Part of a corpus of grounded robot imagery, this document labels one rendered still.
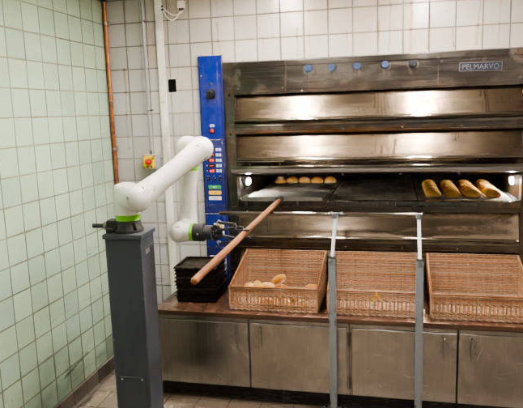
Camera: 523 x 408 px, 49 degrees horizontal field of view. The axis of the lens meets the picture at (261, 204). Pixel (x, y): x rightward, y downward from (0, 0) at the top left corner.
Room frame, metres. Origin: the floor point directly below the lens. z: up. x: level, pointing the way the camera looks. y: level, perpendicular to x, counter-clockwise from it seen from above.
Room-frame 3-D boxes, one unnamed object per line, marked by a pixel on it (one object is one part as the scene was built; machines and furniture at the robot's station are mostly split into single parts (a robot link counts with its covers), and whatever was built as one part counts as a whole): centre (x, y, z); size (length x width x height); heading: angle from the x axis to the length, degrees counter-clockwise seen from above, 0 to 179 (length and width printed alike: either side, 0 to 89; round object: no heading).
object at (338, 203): (3.72, -0.72, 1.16); 1.80 x 0.06 x 0.04; 77
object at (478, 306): (3.29, -1.26, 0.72); 0.56 x 0.49 x 0.28; 77
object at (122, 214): (2.86, 0.67, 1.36); 0.16 x 0.13 x 0.19; 31
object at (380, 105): (3.70, -0.72, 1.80); 1.79 x 0.11 x 0.19; 77
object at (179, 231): (2.92, 0.41, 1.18); 0.14 x 0.13 x 0.11; 76
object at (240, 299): (3.56, -0.10, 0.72); 0.56 x 0.49 x 0.28; 77
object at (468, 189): (3.99, -1.38, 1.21); 0.61 x 0.48 x 0.06; 167
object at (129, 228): (2.88, 0.73, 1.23); 0.26 x 0.15 x 0.06; 81
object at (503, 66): (3.72, -0.72, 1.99); 1.80 x 0.08 x 0.21; 77
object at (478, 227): (3.70, -0.72, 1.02); 1.79 x 0.11 x 0.19; 77
